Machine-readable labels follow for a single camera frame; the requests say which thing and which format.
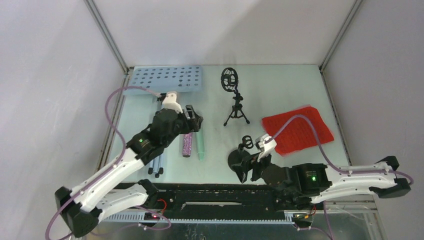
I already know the black round base mic stand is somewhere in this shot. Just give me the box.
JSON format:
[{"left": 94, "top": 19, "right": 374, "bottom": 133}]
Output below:
[{"left": 227, "top": 135, "right": 254, "bottom": 172}]

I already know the pink glitter microphone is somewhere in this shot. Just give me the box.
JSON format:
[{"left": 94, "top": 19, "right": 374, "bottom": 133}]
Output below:
[{"left": 182, "top": 132, "right": 193, "bottom": 158}]

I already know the light blue music stand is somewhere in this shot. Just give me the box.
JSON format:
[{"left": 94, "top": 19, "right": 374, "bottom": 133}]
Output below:
[{"left": 116, "top": 86, "right": 204, "bottom": 179}]

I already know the red sheet music page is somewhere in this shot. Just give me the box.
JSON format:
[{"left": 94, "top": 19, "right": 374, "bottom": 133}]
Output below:
[{"left": 261, "top": 105, "right": 335, "bottom": 157}]

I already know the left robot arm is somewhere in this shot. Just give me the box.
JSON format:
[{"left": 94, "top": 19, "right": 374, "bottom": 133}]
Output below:
[{"left": 54, "top": 105, "right": 204, "bottom": 238}]

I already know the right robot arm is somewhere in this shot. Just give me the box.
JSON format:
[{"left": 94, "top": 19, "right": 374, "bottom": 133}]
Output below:
[{"left": 227, "top": 150, "right": 411, "bottom": 210}]

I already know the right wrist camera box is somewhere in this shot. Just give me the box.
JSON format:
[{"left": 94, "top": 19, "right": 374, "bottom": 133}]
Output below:
[{"left": 255, "top": 133, "right": 277, "bottom": 162}]

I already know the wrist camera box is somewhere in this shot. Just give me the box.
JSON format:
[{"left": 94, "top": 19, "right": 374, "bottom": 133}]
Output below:
[
  {"left": 158, "top": 91, "right": 183, "bottom": 114},
  {"left": 255, "top": 133, "right": 277, "bottom": 162}
]

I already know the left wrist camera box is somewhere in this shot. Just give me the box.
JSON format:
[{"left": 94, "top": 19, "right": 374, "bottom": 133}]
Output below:
[{"left": 158, "top": 91, "right": 183, "bottom": 114}]

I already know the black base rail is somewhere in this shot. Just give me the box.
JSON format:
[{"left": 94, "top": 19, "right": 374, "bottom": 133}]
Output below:
[{"left": 112, "top": 180, "right": 332, "bottom": 221}]

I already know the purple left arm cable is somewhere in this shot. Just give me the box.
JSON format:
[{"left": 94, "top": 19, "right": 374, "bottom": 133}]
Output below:
[{"left": 44, "top": 86, "right": 172, "bottom": 240}]

